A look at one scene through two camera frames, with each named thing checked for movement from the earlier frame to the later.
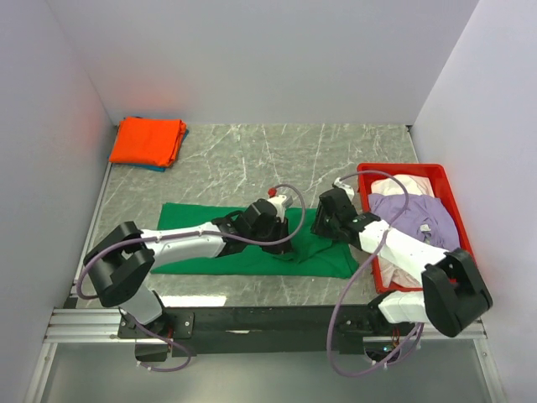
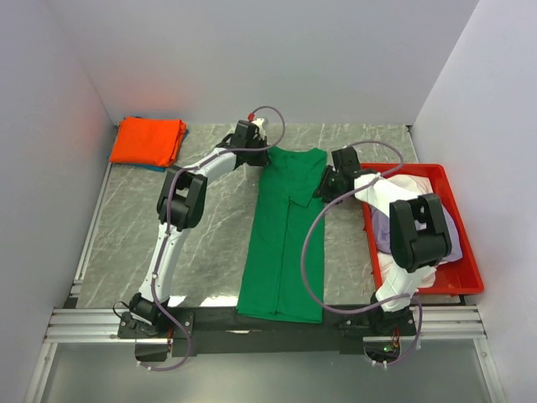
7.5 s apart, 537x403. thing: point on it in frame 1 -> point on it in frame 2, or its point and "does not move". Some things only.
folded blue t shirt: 159,169 does not move
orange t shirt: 148,141 does not move
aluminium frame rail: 102,325 does not move
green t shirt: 310,255 -> 283,266
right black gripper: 317,226 -> 323,190
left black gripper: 282,227 -> 262,160
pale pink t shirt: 404,184 does not move
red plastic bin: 440,185 does not move
